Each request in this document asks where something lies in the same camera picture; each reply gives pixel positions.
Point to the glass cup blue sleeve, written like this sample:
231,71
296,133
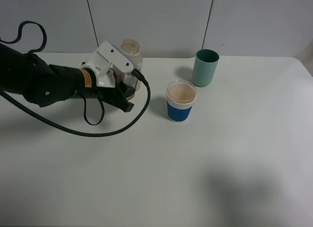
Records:
181,96

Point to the teal green plastic cup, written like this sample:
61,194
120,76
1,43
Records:
205,64

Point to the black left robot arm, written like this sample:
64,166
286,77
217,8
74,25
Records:
42,84

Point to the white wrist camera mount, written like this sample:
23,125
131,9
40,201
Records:
102,61

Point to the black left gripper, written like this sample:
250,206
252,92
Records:
118,96

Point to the clear plastic drink bottle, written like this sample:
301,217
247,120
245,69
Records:
131,48

